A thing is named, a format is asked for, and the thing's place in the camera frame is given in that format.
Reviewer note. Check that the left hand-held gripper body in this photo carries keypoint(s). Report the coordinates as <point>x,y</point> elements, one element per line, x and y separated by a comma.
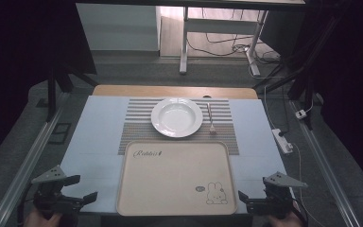
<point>52,197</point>

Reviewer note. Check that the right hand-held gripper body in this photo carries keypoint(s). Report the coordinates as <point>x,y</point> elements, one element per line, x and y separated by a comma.
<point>275,198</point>

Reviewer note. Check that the person's left hand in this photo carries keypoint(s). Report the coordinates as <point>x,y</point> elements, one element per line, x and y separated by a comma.
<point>41,219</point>

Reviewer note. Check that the person's right hand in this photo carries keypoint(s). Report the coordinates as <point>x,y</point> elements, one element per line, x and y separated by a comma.
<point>288,221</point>

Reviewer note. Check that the white power strip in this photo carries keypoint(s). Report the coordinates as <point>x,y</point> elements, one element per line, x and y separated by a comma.
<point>282,142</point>

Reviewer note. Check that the pale blue table cover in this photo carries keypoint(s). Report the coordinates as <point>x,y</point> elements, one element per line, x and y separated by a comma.
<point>100,135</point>

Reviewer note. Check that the black plug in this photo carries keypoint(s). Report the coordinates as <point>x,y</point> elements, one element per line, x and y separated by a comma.
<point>283,133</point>

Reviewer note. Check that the beige tray with rabbit print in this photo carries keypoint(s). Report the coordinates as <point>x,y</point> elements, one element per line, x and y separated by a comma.
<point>170,183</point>

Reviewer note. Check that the white adapter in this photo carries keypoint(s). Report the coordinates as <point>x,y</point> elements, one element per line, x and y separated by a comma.
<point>301,114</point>

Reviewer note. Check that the striped woven placemat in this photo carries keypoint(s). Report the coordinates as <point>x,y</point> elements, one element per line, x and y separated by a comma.
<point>138,132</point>

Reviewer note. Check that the small fork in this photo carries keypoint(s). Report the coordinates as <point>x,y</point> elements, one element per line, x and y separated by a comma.
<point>210,118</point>

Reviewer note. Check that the black metal stand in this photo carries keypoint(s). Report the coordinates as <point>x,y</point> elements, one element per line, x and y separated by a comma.
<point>52,91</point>
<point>305,72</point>

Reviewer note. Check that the white deep plate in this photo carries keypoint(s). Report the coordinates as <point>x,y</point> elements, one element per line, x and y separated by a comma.
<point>176,117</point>

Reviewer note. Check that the aluminium rail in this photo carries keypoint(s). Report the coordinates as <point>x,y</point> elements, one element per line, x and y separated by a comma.
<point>25,167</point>
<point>324,167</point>

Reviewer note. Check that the black rectangular frame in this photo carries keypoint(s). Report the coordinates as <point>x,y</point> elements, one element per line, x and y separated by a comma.
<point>60,133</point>

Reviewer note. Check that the white desk frame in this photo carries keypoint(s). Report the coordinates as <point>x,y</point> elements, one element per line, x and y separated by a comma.
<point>217,26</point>

